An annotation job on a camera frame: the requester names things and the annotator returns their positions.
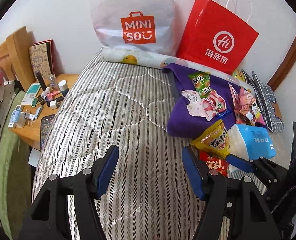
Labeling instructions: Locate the grey striped mattress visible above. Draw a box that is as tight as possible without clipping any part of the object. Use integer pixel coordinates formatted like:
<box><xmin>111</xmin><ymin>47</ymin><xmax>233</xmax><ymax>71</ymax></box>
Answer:
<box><xmin>31</xmin><ymin>50</ymin><xmax>294</xmax><ymax>240</ymax></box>

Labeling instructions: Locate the pink floral snack packet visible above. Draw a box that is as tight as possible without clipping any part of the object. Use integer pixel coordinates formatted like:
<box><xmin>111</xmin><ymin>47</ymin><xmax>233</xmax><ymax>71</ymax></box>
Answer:
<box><xmin>182</xmin><ymin>90</ymin><xmax>206</xmax><ymax>117</ymax></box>

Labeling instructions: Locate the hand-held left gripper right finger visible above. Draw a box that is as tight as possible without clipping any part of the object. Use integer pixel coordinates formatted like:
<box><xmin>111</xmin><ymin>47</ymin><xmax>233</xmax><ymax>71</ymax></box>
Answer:
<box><xmin>182</xmin><ymin>146</ymin><xmax>281</xmax><ymax>240</ymax></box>

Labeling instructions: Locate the yellow tea packet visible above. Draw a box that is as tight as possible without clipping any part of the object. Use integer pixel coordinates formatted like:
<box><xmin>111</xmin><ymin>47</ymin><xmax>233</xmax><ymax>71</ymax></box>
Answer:
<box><xmin>232</xmin><ymin>69</ymin><xmax>246</xmax><ymax>83</ymax></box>

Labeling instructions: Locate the red paper bag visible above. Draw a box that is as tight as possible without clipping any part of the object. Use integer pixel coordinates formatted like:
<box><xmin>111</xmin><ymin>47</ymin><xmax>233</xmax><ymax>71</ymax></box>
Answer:
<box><xmin>176</xmin><ymin>0</ymin><xmax>260</xmax><ymax>75</ymax></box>

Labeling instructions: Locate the wooden nightstand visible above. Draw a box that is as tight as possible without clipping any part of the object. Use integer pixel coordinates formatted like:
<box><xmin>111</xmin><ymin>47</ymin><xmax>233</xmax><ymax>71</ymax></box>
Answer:
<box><xmin>8</xmin><ymin>74</ymin><xmax>79</xmax><ymax>152</ymax></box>

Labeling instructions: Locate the yellow pink chip bag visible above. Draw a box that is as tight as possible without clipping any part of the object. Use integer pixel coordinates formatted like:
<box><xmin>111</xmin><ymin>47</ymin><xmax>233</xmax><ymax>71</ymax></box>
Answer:
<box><xmin>190</xmin><ymin>120</ymin><xmax>231</xmax><ymax>158</ymax></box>

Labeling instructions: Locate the brown wooden door frame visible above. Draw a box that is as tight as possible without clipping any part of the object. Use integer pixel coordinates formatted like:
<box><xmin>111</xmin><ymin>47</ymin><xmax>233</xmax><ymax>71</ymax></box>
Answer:
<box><xmin>266</xmin><ymin>21</ymin><xmax>296</xmax><ymax>92</ymax></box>

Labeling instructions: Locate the colourful cartoon snack packet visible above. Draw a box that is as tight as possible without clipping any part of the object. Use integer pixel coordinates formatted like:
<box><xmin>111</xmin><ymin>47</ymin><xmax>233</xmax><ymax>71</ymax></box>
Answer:
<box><xmin>234</xmin><ymin>105</ymin><xmax>267</xmax><ymax>127</ymax></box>

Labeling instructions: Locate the green snack packet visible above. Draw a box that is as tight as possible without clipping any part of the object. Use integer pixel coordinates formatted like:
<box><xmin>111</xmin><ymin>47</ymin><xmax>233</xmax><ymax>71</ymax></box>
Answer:
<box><xmin>194</xmin><ymin>82</ymin><xmax>215</xmax><ymax>99</ymax></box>
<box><xmin>188</xmin><ymin>72</ymin><xmax>211</xmax><ymax>87</ymax></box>

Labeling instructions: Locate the wooden headboard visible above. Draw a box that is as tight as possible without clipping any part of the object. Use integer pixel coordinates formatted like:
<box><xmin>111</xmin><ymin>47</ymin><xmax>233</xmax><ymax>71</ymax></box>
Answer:
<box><xmin>0</xmin><ymin>26</ymin><xmax>35</xmax><ymax>92</ymax></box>

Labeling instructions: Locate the red snack packet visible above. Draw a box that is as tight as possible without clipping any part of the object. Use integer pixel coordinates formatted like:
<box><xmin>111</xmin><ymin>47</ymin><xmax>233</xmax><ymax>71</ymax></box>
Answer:
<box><xmin>199</xmin><ymin>151</ymin><xmax>229</xmax><ymax>178</ymax></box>

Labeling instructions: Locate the pink strawberry snack packet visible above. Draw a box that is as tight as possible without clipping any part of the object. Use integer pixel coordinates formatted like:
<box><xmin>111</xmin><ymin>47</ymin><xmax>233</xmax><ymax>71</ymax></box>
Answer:
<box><xmin>202</xmin><ymin>90</ymin><xmax>227</xmax><ymax>122</ymax></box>

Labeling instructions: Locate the rolled lemon print sheet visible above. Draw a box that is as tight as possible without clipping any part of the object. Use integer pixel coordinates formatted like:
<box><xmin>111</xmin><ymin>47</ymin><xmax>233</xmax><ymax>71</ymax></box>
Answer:
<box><xmin>101</xmin><ymin>49</ymin><xmax>186</xmax><ymax>70</ymax></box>

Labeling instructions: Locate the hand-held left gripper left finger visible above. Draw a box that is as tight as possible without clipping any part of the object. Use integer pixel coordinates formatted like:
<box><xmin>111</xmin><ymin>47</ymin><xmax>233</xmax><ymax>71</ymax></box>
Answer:
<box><xmin>18</xmin><ymin>144</ymin><xmax>119</xmax><ymax>240</ymax></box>

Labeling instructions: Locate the dark blue snack packet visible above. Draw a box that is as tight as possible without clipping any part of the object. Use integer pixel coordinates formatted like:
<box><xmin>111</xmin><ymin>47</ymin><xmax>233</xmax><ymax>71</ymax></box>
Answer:
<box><xmin>217</xmin><ymin>109</ymin><xmax>233</xmax><ymax>119</ymax></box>

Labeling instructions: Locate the white blue jar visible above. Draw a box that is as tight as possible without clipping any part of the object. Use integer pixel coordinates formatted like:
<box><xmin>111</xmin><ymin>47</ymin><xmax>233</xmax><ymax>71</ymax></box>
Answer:
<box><xmin>58</xmin><ymin>80</ymin><xmax>69</xmax><ymax>97</ymax></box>

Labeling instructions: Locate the blue white sachet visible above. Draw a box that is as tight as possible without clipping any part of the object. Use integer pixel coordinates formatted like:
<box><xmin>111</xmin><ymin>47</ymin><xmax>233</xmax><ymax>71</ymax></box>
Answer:
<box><xmin>9</xmin><ymin>106</ymin><xmax>23</xmax><ymax>128</ymax></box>

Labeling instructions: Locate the black tube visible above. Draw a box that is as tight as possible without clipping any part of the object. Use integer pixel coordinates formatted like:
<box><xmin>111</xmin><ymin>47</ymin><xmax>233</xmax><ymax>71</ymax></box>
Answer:
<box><xmin>35</xmin><ymin>70</ymin><xmax>45</xmax><ymax>90</ymax></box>

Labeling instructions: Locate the white plastic shopping bag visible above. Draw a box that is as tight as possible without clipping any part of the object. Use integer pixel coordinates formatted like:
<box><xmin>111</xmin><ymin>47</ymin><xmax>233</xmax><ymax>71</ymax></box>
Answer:
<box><xmin>88</xmin><ymin>0</ymin><xmax>176</xmax><ymax>55</ymax></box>

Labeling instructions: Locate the doodle cover notebook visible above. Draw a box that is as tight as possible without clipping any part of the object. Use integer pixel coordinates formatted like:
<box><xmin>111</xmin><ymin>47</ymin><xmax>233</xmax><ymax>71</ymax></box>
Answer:
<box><xmin>29</xmin><ymin>39</ymin><xmax>56</xmax><ymax>80</ymax></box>

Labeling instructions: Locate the blue tissue pack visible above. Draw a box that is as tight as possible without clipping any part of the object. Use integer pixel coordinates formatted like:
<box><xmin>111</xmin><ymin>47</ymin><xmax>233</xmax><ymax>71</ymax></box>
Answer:
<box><xmin>224</xmin><ymin>124</ymin><xmax>276</xmax><ymax>173</ymax></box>

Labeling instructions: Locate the grey checked cloth with star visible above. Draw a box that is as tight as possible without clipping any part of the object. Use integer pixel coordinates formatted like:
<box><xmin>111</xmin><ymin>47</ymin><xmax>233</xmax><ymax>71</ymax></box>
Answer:
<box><xmin>242</xmin><ymin>69</ymin><xmax>285</xmax><ymax>133</ymax></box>

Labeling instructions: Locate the purple cloth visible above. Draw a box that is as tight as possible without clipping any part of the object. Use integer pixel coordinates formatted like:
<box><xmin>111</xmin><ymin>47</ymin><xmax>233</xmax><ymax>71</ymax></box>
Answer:
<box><xmin>162</xmin><ymin>63</ymin><xmax>269</xmax><ymax>138</ymax></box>

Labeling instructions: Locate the green blanket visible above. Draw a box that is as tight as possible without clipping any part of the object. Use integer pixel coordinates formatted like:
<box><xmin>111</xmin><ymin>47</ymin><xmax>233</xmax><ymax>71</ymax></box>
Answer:
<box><xmin>0</xmin><ymin>90</ymin><xmax>34</xmax><ymax>240</ymax></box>

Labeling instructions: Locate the teal white box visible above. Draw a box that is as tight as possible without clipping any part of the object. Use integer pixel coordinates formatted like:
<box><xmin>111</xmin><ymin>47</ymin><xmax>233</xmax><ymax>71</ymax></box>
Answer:
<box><xmin>21</xmin><ymin>83</ymin><xmax>41</xmax><ymax>105</ymax></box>

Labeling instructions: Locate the pink cartoon snack packet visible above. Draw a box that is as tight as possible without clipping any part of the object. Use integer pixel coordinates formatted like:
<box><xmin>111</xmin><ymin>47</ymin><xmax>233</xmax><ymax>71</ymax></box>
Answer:
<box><xmin>238</xmin><ymin>86</ymin><xmax>259</xmax><ymax>110</ymax></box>

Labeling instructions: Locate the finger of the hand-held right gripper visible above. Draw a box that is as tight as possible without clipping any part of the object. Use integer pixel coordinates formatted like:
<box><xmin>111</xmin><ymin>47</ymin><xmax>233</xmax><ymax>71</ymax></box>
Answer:
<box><xmin>225</xmin><ymin>154</ymin><xmax>290</xmax><ymax>188</ymax></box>

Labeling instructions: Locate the black smartphone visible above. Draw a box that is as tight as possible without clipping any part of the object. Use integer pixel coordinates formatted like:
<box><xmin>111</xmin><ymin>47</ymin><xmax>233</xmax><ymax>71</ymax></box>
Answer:
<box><xmin>40</xmin><ymin>114</ymin><xmax>56</xmax><ymax>150</ymax></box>

